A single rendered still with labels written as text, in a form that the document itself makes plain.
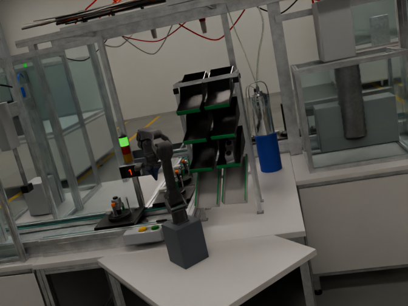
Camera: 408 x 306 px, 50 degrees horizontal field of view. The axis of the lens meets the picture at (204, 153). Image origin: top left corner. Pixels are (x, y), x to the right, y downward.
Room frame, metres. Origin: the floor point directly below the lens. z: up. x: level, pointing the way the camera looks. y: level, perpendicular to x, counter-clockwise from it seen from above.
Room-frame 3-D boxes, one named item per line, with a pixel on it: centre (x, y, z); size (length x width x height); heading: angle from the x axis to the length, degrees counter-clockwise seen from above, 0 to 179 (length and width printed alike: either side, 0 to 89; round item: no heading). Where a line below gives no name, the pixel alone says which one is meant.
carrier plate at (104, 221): (2.44, 0.56, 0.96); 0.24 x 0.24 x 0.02; 79
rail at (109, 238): (2.29, 0.58, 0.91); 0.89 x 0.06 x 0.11; 79
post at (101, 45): (2.57, 0.44, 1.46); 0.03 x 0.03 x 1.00; 79
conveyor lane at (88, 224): (2.47, 0.57, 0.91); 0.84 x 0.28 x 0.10; 79
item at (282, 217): (2.83, 0.20, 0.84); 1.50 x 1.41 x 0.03; 79
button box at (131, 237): (2.19, 0.40, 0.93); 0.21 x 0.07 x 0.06; 79
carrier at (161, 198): (2.64, 0.23, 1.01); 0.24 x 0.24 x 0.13; 79
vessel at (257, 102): (3.06, -0.46, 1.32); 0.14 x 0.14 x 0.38
